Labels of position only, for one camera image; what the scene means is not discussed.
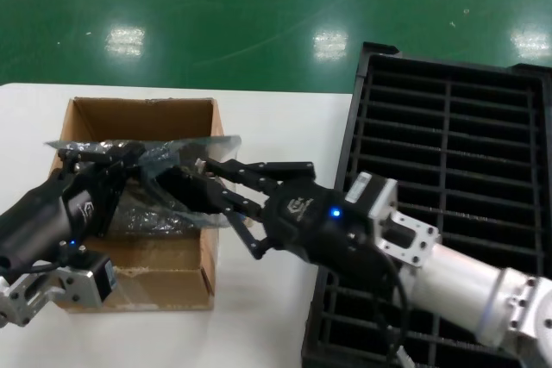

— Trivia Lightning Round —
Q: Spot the black slotted container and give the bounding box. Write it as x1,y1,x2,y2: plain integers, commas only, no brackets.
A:
301,41,552,368

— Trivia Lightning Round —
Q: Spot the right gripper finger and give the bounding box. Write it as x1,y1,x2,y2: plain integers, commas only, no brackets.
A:
196,159,316,196
185,173,271,261

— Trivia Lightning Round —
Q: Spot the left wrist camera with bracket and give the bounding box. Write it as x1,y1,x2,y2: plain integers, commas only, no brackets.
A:
0,246,118,329

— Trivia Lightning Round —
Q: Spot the dark antistatic bag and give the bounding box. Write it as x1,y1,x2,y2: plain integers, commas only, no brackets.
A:
44,134,242,231

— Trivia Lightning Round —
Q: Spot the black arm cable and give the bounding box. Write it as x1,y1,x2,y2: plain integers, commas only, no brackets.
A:
0,258,66,277
370,246,415,368

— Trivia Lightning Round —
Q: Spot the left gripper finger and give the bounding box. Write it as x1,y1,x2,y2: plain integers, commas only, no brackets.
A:
55,145,142,175
97,172,129,240

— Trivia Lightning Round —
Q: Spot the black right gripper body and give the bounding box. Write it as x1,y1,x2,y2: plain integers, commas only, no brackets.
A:
260,182,406,296

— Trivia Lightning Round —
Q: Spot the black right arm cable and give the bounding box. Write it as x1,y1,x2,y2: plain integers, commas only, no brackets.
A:
370,246,415,368

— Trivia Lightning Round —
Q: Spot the brown cardboard box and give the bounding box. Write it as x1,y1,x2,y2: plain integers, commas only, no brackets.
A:
23,96,226,312

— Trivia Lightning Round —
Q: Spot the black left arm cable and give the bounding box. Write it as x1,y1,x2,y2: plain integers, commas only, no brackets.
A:
0,258,66,277

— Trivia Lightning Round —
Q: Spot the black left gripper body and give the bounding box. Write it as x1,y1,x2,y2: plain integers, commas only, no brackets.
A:
0,171,112,270

